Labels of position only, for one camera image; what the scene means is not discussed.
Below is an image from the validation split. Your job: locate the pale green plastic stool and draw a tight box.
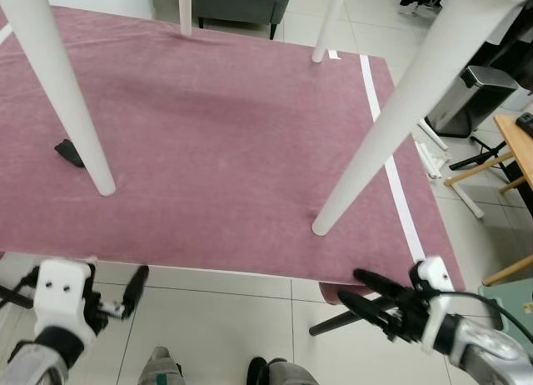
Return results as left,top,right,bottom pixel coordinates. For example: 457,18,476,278
478,282,533,354

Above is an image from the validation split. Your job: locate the grey robot left foot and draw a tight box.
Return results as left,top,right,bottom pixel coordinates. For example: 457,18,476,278
137,347,187,385

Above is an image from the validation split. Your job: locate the steel pedal trash bin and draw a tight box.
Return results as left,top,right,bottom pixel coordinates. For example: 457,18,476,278
426,64,520,139

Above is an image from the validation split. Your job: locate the grey robot foot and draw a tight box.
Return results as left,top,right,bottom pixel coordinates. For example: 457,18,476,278
137,347,187,385
247,357,321,385

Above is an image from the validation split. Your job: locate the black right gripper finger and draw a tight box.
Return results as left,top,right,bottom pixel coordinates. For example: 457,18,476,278
353,268,419,308
336,291,402,341

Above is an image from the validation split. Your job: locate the grey robot right foot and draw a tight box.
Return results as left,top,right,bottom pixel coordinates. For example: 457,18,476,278
247,357,321,385

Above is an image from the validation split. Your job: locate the light wooden table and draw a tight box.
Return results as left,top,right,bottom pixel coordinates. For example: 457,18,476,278
446,112,533,288

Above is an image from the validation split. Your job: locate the small black object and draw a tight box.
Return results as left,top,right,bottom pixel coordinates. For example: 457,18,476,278
54,139,86,168

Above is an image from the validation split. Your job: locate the dark grey armchair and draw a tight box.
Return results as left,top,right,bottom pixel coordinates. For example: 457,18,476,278
193,0,301,41

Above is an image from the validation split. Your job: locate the white plastic tube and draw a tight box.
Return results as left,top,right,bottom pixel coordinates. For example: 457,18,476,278
416,121,448,153
419,143,444,181
454,185,485,220

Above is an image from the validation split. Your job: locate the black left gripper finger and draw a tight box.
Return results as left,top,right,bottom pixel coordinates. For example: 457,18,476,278
120,266,151,320

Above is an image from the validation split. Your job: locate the mauve cloth with white stripes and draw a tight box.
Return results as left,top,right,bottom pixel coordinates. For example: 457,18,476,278
0,6,466,308

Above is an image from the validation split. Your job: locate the black metal table leg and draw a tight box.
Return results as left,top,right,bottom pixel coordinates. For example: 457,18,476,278
309,297,394,338

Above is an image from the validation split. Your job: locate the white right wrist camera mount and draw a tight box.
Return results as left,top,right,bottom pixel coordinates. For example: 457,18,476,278
408,256,461,357

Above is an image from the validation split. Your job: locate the white plastic table leg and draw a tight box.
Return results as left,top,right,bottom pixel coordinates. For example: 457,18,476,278
0,0,117,197
312,0,533,238
177,0,194,38
312,0,351,64

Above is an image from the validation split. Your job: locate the black remote control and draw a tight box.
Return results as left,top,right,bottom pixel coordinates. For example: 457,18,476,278
516,112,533,137

